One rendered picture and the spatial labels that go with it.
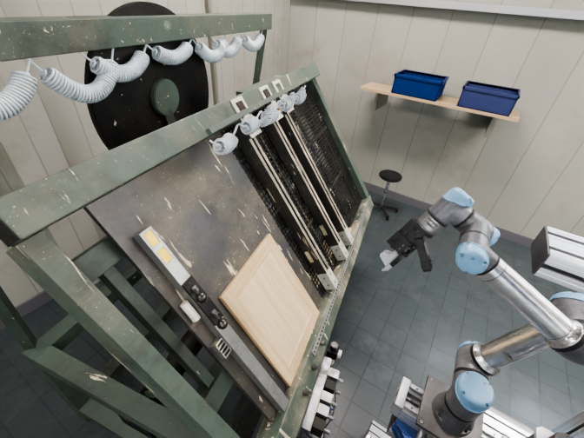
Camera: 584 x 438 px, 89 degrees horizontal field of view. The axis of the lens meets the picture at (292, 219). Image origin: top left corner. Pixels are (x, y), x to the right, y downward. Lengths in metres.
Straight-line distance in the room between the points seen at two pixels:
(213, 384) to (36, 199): 0.84
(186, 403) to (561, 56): 4.01
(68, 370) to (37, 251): 1.08
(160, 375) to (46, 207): 0.56
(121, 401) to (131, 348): 0.77
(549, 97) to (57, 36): 3.95
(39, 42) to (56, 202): 0.61
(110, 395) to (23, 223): 1.09
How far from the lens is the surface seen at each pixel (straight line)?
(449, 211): 0.99
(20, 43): 1.33
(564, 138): 4.23
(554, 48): 4.05
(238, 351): 1.26
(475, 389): 1.35
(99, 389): 1.83
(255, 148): 1.52
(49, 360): 2.02
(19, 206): 0.91
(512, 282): 0.97
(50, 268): 0.94
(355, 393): 2.58
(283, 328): 1.50
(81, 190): 0.95
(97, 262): 1.07
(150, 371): 1.04
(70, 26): 1.42
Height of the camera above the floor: 2.31
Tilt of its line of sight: 37 degrees down
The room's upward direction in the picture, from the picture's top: 5 degrees clockwise
